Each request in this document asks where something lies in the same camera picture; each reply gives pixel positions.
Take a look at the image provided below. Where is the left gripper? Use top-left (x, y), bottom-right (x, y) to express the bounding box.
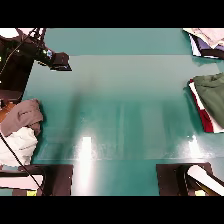
top-left (49, 51), bottom-right (73, 72)

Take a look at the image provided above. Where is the brown garment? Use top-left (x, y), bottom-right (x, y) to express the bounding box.
top-left (0, 98), bottom-right (45, 137)

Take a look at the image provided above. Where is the orange garment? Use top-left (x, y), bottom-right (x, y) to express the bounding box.
top-left (0, 101), bottom-right (16, 124)

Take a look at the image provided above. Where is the purple garment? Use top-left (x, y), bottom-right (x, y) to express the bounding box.
top-left (189, 33), bottom-right (224, 61)

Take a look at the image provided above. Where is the pale pink garment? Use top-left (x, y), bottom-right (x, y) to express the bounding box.
top-left (182, 28), bottom-right (224, 50)

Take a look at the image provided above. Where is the green garment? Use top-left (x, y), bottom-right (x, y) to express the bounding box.
top-left (192, 72), bottom-right (224, 130)

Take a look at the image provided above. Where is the red garment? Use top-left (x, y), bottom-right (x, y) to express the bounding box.
top-left (189, 79), bottom-right (216, 134)

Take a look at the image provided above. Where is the black cable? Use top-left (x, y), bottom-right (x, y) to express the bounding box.
top-left (0, 132), bottom-right (45, 197)

